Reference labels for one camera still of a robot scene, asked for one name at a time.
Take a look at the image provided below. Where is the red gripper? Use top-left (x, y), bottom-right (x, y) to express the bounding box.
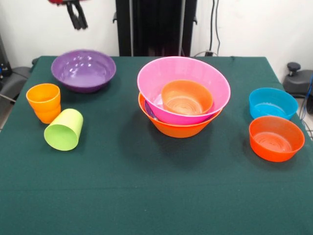
top-left (48, 0), bottom-right (92, 31)

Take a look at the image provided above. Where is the orange cup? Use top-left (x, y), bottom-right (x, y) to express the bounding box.
top-left (25, 83), bottom-right (62, 124)

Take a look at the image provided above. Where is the large pink bowl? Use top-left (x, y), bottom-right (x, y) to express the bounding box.
top-left (136, 56), bottom-right (231, 125)

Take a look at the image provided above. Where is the green cup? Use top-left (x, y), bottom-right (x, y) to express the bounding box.
top-left (44, 108), bottom-right (84, 152)

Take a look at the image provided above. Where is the small red bowl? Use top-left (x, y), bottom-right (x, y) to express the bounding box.
top-left (248, 116), bottom-right (305, 163)
top-left (161, 79), bottom-right (214, 116)

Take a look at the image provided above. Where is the large orange bowl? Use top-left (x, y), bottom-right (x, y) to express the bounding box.
top-left (138, 92), bottom-right (224, 139)

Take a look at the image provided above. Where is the black equipment case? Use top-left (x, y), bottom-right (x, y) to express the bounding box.
top-left (0, 34), bottom-right (13, 77)

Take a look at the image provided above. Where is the grey floor stand base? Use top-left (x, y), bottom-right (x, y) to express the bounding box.
top-left (0, 66), bottom-right (30, 103)
top-left (283, 62), bottom-right (313, 98)

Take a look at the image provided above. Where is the dark green tablecloth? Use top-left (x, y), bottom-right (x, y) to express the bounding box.
top-left (0, 56), bottom-right (313, 235)

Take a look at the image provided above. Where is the small blue bowl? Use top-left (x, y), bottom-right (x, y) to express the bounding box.
top-left (248, 87), bottom-right (299, 120)

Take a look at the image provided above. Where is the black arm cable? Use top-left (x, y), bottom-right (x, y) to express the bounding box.
top-left (209, 0), bottom-right (216, 52)
top-left (214, 0), bottom-right (221, 56)

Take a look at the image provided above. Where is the blue cable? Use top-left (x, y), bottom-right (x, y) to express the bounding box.
top-left (299, 73), bottom-right (313, 138)

